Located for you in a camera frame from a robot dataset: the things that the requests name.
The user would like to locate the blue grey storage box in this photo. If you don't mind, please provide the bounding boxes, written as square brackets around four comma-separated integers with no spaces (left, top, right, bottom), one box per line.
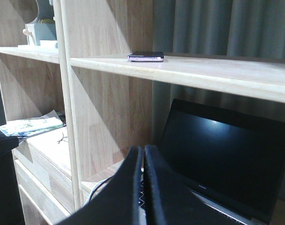
[22,0,58,49]

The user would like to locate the black usb cable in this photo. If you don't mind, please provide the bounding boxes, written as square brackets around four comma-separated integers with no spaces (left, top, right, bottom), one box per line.
[88,176,114,202]

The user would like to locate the stack of magazines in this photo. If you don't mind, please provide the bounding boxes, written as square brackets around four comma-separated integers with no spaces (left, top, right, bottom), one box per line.
[0,110,66,141]

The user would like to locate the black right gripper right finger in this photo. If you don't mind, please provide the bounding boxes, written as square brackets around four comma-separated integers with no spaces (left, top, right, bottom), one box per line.
[144,145,238,225]

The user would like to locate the black smartphone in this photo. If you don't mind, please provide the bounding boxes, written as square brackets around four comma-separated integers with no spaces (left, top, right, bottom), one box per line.
[127,51,164,62]

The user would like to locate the silver laptop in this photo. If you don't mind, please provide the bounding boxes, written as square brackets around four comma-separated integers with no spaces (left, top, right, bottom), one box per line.
[139,98,285,225]

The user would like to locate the wooden bookshelf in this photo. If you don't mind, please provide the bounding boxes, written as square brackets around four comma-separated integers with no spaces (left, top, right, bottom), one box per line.
[0,0,285,225]

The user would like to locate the grey curtain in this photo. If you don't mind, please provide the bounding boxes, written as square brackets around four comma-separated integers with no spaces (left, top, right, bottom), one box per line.
[152,0,285,202]

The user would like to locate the black eyeglasses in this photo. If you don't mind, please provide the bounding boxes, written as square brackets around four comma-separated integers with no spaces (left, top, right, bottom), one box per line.
[57,133,68,144]

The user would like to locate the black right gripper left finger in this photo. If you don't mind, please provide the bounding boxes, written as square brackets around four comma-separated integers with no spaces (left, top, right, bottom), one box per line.
[59,146,143,225]

